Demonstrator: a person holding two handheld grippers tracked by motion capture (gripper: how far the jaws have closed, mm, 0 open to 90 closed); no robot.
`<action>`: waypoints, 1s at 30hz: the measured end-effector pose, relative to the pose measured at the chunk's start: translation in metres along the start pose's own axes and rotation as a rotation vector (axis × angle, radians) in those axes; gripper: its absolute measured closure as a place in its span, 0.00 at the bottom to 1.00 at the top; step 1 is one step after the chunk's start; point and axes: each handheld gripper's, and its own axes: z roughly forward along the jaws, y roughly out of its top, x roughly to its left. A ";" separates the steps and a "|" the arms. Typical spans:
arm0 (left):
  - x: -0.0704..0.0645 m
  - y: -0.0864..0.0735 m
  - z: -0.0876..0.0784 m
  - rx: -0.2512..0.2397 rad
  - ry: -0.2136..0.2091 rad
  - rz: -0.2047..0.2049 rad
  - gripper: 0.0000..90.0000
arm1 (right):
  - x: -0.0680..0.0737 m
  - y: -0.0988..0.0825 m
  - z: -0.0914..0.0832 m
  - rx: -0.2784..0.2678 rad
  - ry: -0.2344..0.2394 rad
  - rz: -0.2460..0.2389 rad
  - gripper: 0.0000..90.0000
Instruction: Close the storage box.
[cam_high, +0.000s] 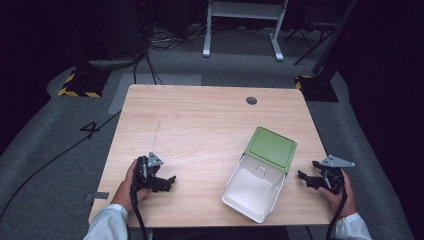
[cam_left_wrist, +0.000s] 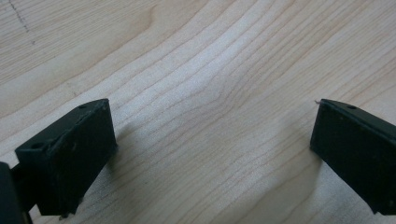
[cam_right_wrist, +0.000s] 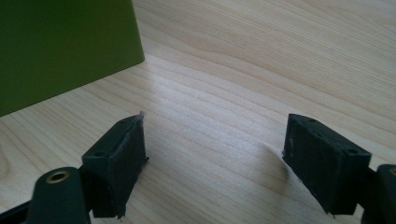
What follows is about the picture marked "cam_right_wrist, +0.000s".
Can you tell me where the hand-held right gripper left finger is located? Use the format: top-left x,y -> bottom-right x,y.
81,112 -> 149,219

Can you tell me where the green box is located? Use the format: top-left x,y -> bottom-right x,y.
0,0 -> 146,118

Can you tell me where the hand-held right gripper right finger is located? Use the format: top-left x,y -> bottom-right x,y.
281,113 -> 373,217

